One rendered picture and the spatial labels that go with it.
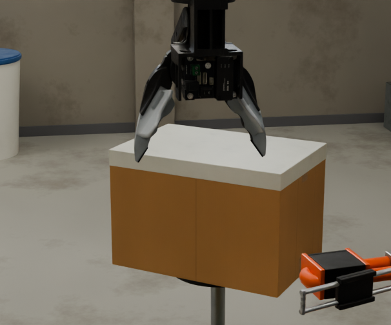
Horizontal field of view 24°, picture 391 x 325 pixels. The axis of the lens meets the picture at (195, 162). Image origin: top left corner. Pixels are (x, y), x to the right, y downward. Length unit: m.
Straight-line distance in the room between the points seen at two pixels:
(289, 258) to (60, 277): 1.95
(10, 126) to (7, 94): 0.24
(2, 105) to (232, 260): 3.95
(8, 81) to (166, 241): 3.79
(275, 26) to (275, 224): 4.74
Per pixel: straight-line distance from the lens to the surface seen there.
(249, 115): 1.08
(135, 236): 3.09
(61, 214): 5.59
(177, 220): 2.99
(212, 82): 1.03
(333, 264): 1.47
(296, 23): 7.53
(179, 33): 1.09
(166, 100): 1.05
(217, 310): 3.26
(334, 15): 7.61
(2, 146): 6.76
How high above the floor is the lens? 1.82
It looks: 16 degrees down
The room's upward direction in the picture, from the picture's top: straight up
